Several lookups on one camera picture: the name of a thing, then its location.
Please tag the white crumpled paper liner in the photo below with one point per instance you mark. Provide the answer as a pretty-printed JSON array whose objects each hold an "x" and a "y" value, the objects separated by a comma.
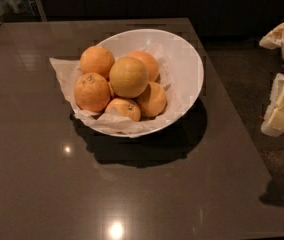
[{"x": 68, "y": 77}]

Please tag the small front orange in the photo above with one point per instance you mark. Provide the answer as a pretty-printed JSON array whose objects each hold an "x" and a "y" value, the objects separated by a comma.
[{"x": 125, "y": 107}]

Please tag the orange at back left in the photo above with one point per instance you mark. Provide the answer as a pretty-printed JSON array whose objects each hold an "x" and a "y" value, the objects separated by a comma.
[{"x": 97, "y": 59}]

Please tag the white ceramic bowl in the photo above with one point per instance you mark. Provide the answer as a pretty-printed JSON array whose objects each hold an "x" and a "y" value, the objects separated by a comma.
[{"x": 181, "y": 75}]

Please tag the yellowish orange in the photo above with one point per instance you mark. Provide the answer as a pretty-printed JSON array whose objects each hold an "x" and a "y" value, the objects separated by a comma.
[{"x": 128, "y": 77}]

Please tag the orange at front left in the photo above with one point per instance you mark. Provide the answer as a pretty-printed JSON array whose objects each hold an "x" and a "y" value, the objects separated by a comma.
[{"x": 92, "y": 92}]

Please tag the orange at back right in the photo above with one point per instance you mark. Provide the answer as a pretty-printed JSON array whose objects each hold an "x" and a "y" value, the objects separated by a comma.
[{"x": 149, "y": 61}]

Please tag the orange at front right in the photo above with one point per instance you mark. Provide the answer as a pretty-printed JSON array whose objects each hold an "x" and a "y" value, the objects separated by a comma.
[{"x": 153, "y": 100}]

